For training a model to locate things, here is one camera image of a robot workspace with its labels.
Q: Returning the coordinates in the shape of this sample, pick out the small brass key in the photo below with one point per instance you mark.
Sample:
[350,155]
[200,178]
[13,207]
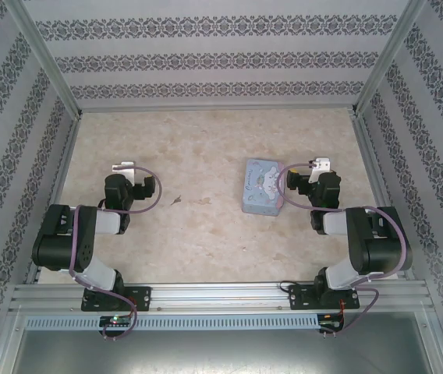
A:
[176,200]

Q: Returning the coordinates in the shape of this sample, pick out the blue cartoon tin box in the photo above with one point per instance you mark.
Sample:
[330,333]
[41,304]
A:
[262,187]

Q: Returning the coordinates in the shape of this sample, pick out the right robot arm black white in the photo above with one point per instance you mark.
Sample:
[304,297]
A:
[385,249]

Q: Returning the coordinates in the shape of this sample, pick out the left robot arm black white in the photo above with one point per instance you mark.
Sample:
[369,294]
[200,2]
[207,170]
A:
[50,249]

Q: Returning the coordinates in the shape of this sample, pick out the grey steel panel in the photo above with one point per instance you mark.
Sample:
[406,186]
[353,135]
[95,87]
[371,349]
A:
[221,350]

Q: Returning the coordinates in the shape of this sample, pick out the right wrist camera box silver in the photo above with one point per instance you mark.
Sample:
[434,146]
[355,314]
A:
[320,166]

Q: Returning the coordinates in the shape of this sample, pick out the aluminium frame side rail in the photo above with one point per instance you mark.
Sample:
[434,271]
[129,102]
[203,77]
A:
[375,175]

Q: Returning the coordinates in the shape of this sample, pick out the aluminium frame crossbar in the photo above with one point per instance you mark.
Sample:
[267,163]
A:
[217,109]

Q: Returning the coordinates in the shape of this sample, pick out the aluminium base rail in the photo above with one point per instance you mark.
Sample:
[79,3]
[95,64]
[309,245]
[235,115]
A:
[213,298]

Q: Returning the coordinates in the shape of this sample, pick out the aluminium frame post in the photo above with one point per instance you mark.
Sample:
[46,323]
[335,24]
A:
[390,50]
[40,50]

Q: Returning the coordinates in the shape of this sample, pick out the aluminium frame leg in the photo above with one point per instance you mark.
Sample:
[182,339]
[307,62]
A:
[5,343]
[438,343]

